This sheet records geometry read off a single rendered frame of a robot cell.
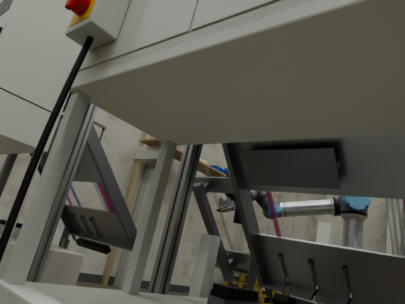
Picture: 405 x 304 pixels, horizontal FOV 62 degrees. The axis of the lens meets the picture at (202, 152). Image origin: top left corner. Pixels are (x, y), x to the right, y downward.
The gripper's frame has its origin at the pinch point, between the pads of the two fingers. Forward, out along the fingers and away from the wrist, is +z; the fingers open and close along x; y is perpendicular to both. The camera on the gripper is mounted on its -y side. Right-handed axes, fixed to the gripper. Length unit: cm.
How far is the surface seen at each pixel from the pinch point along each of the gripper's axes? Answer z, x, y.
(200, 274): 18.4, 1.0, -20.8
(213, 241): 10.1, 2.8, -9.7
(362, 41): 68, 83, 46
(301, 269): 8.5, 40.5, -14.5
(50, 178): 83, 30, 33
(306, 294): 9.8, 42.0, -22.6
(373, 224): -803, -179, -282
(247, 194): 14.8, 26.2, 12.6
